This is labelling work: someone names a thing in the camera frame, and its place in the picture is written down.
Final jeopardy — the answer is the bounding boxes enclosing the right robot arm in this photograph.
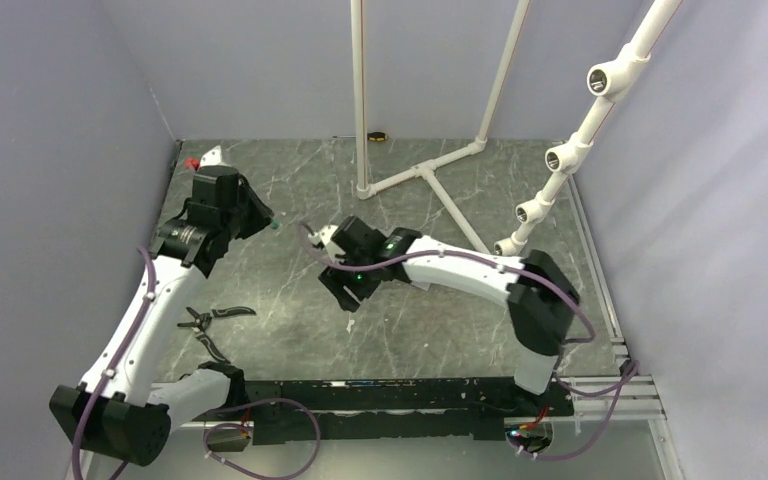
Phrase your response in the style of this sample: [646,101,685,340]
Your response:
[300,216,581,415]

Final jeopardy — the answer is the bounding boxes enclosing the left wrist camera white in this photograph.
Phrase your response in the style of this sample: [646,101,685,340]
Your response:
[184,145,230,172]

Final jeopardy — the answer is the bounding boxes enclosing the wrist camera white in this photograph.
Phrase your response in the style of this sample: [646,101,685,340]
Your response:
[184,145,230,172]
[310,224,345,264]

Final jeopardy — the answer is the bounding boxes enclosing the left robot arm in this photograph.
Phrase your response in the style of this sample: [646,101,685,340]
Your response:
[49,165,273,477]

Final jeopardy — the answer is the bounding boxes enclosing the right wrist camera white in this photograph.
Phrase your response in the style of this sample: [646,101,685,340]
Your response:
[310,224,345,264]

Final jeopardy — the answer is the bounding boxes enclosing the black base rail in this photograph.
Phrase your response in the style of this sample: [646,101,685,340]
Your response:
[199,377,574,446]

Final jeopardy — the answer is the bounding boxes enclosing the black handled pliers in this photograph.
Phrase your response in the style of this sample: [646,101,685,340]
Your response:
[177,305,257,365]

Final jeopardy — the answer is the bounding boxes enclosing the white pvc pipe frame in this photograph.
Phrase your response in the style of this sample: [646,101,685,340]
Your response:
[347,0,685,256]

